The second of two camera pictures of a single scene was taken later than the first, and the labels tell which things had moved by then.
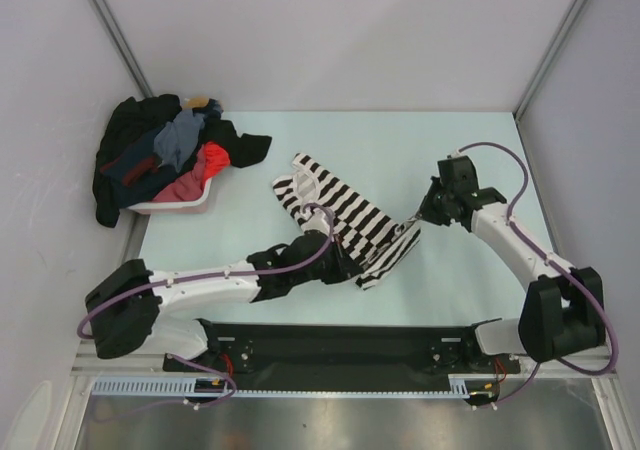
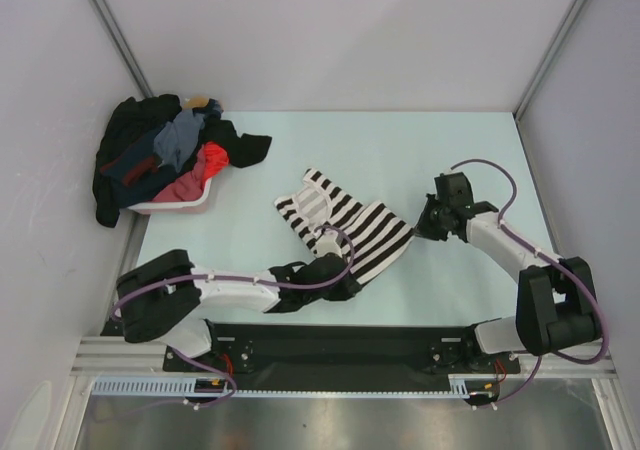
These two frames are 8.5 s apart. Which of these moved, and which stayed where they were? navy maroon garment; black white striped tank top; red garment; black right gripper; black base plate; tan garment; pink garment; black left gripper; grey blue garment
Moved: black left gripper; black white striped tank top; black right gripper
Stayed: grey blue garment; navy maroon garment; tan garment; pink garment; red garment; black base plate
